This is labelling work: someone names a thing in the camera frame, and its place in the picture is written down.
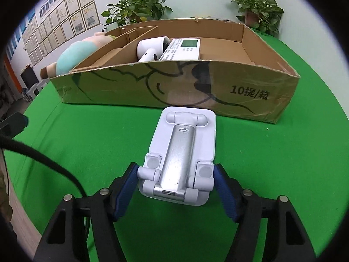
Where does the potted plant right corner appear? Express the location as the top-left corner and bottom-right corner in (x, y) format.
(231, 0), (284, 37)

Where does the green table cloth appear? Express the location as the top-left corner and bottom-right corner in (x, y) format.
(17, 35), (348, 261)

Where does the white hair dryer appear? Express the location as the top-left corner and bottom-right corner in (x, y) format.
(137, 36), (170, 63)

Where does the brown cardboard box tray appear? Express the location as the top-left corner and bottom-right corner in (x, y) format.
(51, 19), (299, 123)

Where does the white medicine box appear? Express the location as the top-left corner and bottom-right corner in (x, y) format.
(159, 38), (200, 61)

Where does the black cable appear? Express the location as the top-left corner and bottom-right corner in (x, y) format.
(0, 136), (88, 197)

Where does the potted plant left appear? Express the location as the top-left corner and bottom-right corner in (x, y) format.
(101, 0), (173, 26)

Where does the pig plush toy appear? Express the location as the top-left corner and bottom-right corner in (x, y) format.
(40, 32), (116, 79)

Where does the white folding phone stand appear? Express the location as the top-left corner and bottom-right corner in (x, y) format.
(137, 107), (216, 206)

